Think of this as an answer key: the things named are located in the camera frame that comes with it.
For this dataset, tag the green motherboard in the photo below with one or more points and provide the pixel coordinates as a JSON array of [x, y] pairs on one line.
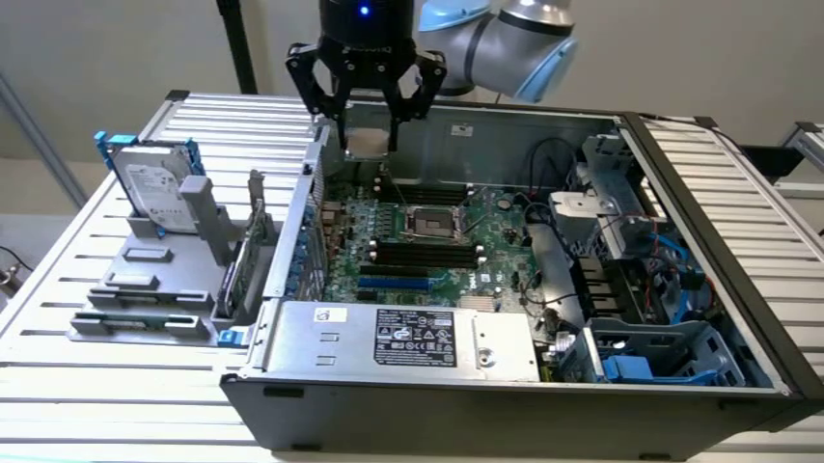
[[443, 280]]

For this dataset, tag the green RAM stick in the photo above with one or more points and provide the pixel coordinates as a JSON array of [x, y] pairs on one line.
[[128, 320]]

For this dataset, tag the black upright pole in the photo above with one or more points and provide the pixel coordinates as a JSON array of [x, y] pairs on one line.
[[237, 43]]

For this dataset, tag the silver metal drive cage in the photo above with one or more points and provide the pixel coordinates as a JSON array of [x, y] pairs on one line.
[[605, 193]]

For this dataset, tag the black open PC case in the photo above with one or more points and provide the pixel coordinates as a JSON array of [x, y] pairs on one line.
[[488, 415]]

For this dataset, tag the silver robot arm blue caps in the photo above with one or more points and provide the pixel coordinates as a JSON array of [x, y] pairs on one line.
[[508, 53]]

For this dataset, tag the silver chipset heat sink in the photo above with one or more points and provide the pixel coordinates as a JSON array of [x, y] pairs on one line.
[[479, 304]]

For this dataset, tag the hard disk in blue carrier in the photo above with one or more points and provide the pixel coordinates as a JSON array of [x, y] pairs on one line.
[[157, 188]]

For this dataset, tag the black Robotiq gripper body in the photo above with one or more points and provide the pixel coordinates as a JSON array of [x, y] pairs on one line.
[[367, 29]]

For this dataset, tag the black fan shroud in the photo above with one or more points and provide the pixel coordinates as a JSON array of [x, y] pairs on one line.
[[607, 289]]

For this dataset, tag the green graphics card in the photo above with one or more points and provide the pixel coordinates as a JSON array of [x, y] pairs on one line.
[[247, 260]]

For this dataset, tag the silver power supply unit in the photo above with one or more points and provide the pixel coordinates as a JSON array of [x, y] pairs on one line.
[[399, 342]]

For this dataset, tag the black RAM slot bank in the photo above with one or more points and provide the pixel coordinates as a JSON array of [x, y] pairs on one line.
[[431, 193], [424, 251]]

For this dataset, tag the blue disk bay clip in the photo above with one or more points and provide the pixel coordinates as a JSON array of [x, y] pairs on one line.
[[627, 370]]

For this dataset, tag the blue expansion slot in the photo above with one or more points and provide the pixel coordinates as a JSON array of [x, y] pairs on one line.
[[394, 283]]

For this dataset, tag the grey parts rack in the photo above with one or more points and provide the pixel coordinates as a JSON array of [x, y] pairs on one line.
[[160, 270]]

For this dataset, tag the black expansion slot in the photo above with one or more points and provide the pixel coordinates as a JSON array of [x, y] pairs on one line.
[[394, 270]]

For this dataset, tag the aluminium profile stand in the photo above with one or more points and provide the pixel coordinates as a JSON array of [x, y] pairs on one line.
[[804, 154]]

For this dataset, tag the blue case latch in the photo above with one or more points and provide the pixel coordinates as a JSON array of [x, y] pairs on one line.
[[232, 337]]

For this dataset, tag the grey metal frame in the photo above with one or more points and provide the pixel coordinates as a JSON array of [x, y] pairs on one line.
[[38, 140]]

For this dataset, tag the CPU socket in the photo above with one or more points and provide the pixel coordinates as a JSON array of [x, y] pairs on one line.
[[432, 223]]

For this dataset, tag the grey disk bay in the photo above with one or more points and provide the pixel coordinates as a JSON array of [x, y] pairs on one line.
[[662, 352]]

